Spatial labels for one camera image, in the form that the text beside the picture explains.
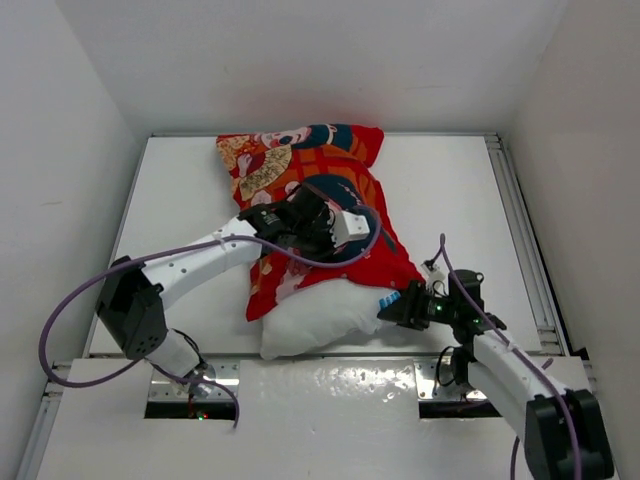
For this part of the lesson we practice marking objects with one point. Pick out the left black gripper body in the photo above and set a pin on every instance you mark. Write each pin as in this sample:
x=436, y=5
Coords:
x=313, y=239

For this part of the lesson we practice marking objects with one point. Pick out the pink patterned pillowcase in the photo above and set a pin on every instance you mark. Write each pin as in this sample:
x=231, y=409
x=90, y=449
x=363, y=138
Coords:
x=323, y=169

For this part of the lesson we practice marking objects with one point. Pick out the white pillow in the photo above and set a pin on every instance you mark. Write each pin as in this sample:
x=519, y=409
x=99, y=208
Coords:
x=320, y=315

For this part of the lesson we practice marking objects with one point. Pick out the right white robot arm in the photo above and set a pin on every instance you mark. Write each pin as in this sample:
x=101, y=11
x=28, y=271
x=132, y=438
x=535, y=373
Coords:
x=561, y=429

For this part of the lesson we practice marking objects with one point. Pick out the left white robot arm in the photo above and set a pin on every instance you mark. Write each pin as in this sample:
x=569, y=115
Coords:
x=132, y=302

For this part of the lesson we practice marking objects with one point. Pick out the blue pillow label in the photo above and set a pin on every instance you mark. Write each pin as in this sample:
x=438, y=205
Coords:
x=389, y=299

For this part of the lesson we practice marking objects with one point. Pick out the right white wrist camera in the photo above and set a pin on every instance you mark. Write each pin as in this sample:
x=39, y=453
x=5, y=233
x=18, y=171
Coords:
x=433, y=272

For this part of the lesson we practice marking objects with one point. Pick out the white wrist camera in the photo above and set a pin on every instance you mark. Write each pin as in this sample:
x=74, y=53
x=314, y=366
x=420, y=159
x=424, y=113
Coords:
x=433, y=272
x=348, y=227

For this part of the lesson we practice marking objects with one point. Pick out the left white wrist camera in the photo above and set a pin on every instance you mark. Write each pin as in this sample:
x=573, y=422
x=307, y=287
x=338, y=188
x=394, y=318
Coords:
x=348, y=227

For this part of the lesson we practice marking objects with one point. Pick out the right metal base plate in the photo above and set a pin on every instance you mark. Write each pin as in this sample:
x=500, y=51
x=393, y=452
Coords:
x=434, y=383

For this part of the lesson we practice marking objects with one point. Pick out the metal base plate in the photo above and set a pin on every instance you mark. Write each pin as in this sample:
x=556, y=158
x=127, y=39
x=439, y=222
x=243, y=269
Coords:
x=434, y=383
x=218, y=382

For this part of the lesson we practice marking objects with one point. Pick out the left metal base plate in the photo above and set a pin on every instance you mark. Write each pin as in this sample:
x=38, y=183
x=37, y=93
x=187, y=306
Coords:
x=218, y=382

